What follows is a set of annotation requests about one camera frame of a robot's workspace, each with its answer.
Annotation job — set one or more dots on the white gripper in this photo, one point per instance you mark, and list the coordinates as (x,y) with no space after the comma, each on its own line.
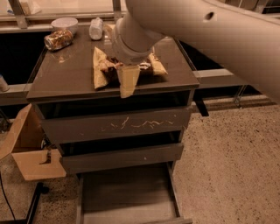
(127,53)

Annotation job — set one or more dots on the grey drawer cabinet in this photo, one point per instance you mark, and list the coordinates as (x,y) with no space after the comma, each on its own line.
(64,88)

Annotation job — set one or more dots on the drawer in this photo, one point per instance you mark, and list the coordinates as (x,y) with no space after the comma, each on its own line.
(97,127)
(100,161)
(144,194)

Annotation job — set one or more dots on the top drawer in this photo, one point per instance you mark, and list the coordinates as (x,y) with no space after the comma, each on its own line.
(97,127)

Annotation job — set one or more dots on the metal railing frame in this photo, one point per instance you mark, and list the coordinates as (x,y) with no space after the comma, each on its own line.
(33,15)

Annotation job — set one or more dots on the white bowl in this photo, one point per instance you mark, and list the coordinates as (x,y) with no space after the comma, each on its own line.
(65,23)

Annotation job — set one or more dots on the brown chip bag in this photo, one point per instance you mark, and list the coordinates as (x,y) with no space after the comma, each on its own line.
(105,67)

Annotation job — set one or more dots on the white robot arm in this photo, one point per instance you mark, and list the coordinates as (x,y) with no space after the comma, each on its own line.
(244,42)

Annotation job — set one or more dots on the open cardboard box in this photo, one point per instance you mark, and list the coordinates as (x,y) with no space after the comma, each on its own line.
(23,142)

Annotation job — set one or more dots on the black stand base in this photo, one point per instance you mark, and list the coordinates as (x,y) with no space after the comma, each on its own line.
(39,190)

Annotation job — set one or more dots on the bottom drawer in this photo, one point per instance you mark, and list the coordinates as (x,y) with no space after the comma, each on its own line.
(144,194)

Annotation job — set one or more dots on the middle drawer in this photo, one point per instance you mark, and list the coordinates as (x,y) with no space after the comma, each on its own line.
(100,161)

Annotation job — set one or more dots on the white cup at left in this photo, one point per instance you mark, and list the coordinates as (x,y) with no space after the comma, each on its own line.
(3,84)

